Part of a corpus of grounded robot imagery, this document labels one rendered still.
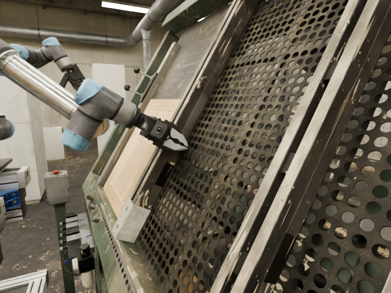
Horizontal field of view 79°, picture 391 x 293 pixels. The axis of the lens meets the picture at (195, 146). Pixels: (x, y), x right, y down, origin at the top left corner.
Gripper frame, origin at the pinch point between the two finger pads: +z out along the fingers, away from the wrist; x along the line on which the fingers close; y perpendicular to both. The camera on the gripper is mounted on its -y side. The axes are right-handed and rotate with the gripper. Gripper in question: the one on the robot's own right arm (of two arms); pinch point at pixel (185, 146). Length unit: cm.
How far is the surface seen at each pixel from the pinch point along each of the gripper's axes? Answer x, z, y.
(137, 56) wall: -271, 94, 860
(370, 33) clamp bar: -29, -2, -45
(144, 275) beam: 37.9, 0.6, -11.9
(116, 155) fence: 19, -1, 69
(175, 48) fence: -54, 0, 69
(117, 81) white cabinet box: -77, 25, 430
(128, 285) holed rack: 40.8, -2.9, -12.7
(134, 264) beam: 37.9, -1.2, -7.3
